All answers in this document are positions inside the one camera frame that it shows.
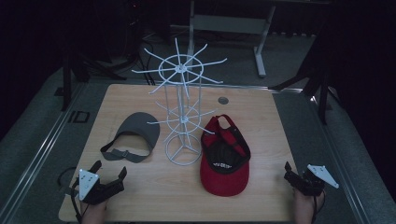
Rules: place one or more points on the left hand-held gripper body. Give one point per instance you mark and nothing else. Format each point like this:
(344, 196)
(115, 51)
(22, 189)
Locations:
(88, 186)

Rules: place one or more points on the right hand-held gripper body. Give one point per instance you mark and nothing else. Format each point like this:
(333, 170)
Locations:
(313, 183)

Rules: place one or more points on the grey sun visor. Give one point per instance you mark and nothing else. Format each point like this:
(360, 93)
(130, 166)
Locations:
(140, 124)

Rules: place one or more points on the red baseball cap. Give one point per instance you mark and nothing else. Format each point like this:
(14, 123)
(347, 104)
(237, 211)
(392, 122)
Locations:
(224, 183)

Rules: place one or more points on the person's right hand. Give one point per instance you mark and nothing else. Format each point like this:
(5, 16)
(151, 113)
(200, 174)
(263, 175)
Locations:
(303, 208)

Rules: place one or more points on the person's left hand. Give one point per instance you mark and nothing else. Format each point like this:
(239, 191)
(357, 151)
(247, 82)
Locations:
(93, 213)

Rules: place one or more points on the black tripod stand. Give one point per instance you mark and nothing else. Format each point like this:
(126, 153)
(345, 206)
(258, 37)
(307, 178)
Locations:
(66, 87)
(323, 93)

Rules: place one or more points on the grey round table grommet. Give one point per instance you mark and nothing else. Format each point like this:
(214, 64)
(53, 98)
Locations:
(223, 100)

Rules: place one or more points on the aluminium floor rail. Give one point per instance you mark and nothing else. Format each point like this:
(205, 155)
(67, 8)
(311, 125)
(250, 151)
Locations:
(37, 155)
(339, 161)

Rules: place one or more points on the black floor bracket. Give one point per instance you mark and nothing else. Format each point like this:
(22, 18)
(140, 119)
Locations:
(74, 116)

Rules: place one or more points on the grey metal desk frame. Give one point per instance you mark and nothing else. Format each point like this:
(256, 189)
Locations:
(230, 24)

